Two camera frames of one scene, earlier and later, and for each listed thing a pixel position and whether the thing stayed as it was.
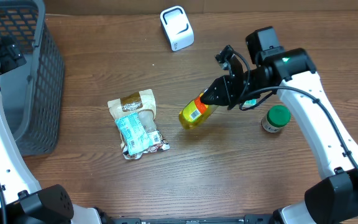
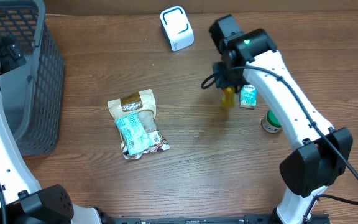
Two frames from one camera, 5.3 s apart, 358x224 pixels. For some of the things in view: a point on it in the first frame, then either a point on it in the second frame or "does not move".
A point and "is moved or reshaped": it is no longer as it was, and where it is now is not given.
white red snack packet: x=158 y=142 does not move
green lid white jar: x=277 y=116 does not move
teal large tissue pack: x=133 y=134 does not move
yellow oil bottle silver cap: x=196 y=112 is moved or reshaped
